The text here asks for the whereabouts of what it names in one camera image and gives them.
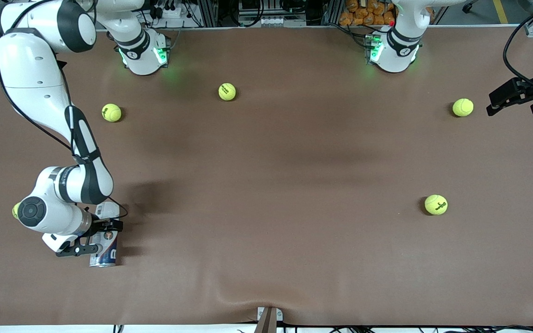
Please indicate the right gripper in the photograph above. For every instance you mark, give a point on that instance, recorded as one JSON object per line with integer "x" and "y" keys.
{"x": 101, "y": 226}

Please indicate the white blue tennis ball can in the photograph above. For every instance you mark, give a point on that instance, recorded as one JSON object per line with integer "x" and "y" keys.
{"x": 104, "y": 258}

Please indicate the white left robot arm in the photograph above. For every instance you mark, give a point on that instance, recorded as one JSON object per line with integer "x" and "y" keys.
{"x": 396, "y": 58}

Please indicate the yellow tennis ball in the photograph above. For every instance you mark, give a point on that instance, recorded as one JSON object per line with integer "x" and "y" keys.
{"x": 462, "y": 107}
{"x": 436, "y": 204}

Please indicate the yellow tennis ball Head print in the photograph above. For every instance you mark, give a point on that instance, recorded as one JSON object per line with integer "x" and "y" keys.
{"x": 227, "y": 91}
{"x": 15, "y": 210}

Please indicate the yellow tennis ball Wilson print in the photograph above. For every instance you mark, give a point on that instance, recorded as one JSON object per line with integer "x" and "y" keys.
{"x": 111, "y": 112}

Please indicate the black chair caster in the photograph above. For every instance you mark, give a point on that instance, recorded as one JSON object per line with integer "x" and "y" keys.
{"x": 469, "y": 5}

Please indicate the brown table mat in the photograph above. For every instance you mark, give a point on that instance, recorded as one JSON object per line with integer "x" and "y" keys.
{"x": 266, "y": 240}

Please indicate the pile of orange items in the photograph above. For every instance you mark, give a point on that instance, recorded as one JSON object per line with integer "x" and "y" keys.
{"x": 363, "y": 14}

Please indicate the white power strip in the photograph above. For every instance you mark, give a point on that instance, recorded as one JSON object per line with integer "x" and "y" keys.
{"x": 174, "y": 13}

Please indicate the white connector strip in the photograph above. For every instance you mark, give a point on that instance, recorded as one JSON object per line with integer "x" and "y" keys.
{"x": 273, "y": 21}

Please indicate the black electronics box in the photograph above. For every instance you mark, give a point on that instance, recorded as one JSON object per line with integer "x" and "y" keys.
{"x": 250, "y": 5}

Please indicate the camera mount post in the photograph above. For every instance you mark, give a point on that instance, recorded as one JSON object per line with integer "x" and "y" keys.
{"x": 266, "y": 323}

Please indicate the aluminium frame post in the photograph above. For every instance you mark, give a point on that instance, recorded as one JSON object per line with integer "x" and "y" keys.
{"x": 208, "y": 14}
{"x": 333, "y": 11}

